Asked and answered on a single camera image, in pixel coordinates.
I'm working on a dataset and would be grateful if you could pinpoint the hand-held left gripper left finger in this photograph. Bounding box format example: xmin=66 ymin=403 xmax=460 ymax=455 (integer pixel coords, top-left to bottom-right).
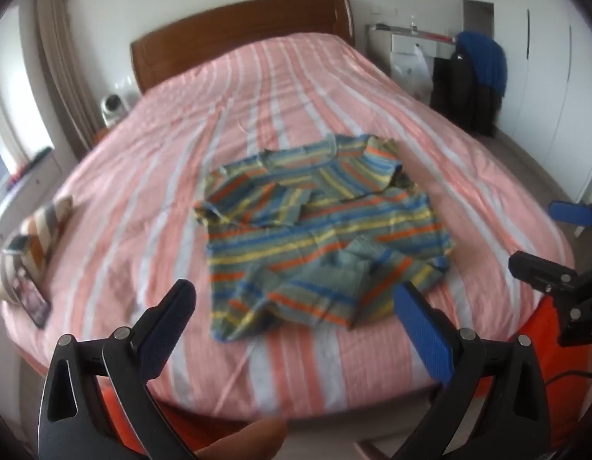
xmin=37 ymin=279 xmax=201 ymax=460

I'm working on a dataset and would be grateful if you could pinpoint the white plastic bag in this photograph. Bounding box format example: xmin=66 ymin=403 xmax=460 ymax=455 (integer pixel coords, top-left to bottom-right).
xmin=390 ymin=45 xmax=433 ymax=101

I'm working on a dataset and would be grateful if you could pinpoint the smartphone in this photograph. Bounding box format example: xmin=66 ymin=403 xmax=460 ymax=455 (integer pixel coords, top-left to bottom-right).
xmin=11 ymin=263 xmax=52 ymax=329

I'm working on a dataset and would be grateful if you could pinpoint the checked pillow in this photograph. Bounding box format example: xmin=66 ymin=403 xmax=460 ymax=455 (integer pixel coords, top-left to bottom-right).
xmin=0 ymin=195 xmax=74 ymax=302

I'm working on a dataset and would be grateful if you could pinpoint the bed with pink striped cover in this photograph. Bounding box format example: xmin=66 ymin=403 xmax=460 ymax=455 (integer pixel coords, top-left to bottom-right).
xmin=1 ymin=33 xmax=577 ymax=422

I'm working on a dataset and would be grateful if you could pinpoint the beige curtain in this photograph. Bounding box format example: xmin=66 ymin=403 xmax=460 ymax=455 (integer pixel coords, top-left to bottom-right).
xmin=34 ymin=0 xmax=102 ymax=159

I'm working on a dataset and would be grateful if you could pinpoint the white desk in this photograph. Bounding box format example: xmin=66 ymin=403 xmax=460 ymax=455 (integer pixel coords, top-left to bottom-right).
xmin=365 ymin=23 xmax=457 ymax=58

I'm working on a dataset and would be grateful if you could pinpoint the striped knit sweater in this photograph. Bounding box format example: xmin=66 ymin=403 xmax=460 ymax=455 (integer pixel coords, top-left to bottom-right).
xmin=194 ymin=134 xmax=454 ymax=343

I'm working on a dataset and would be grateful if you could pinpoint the white wardrobe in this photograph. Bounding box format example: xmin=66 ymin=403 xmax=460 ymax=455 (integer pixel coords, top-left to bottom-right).
xmin=461 ymin=0 xmax=592 ymax=207

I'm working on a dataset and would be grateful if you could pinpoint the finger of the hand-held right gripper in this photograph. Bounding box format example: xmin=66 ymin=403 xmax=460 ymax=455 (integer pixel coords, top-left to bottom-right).
xmin=549 ymin=200 xmax=592 ymax=227
xmin=508 ymin=250 xmax=592 ymax=348

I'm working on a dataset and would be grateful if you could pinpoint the black cable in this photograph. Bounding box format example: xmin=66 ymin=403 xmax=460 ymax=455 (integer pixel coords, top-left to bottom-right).
xmin=545 ymin=370 xmax=592 ymax=390

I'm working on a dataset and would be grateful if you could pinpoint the window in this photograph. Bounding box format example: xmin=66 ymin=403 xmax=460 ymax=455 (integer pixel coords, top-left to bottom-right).
xmin=0 ymin=48 xmax=54 ymax=192

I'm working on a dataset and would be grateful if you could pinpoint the white round device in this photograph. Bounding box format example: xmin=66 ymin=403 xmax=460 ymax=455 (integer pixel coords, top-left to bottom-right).
xmin=100 ymin=92 xmax=134 ymax=128

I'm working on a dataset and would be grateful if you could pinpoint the wooden headboard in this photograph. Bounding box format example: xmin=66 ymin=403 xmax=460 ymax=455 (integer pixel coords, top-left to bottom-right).
xmin=130 ymin=0 xmax=356 ymax=95

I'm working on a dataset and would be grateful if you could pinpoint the black garment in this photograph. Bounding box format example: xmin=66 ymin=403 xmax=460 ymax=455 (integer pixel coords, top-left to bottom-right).
xmin=430 ymin=53 xmax=498 ymax=137

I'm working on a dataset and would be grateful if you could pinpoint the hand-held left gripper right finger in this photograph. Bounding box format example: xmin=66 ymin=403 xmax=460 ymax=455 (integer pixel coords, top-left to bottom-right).
xmin=392 ymin=282 xmax=551 ymax=460

